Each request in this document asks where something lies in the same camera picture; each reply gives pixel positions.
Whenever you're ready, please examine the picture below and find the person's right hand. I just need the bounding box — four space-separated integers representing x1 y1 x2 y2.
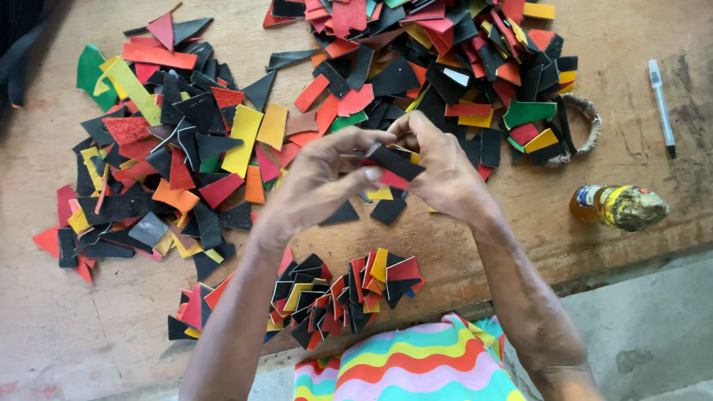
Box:
387 110 505 232

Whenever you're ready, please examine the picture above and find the person's left hand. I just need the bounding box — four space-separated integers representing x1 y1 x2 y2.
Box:
253 127 397 241

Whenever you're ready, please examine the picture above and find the black leather strip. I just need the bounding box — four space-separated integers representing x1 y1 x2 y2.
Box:
367 143 427 183

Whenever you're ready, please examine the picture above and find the small red leather piece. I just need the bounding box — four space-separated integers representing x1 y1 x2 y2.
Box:
363 162 411 190

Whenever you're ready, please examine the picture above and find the black triangular leather piece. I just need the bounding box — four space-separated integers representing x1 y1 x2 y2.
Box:
319 200 361 227

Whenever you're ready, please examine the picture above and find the black square leather piece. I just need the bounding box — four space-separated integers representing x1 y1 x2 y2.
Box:
370 188 408 227

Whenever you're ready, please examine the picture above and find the dense heap of leather offcuts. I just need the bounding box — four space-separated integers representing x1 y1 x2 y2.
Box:
262 0 580 182

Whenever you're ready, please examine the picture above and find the cluster of folded leather pieces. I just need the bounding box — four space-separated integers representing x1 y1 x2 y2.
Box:
167 247 427 352

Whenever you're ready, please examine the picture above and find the wide pile of leather scraps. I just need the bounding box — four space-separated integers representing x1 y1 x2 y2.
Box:
32 2 304 285

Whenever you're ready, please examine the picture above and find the glue bottle with crusted cap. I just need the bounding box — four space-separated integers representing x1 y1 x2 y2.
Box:
569 184 670 233

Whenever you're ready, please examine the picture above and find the person's rainbow wavy striped garment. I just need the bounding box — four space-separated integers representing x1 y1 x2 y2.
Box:
293 312 528 401

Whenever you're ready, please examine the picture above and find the clear ballpoint pen black cap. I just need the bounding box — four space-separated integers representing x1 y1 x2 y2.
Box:
648 59 677 159

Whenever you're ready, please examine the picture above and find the dark fabric object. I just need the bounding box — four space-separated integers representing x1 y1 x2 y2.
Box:
0 0 56 109

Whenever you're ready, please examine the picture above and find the woven fibre ring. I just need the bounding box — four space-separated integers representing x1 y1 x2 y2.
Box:
545 93 603 168

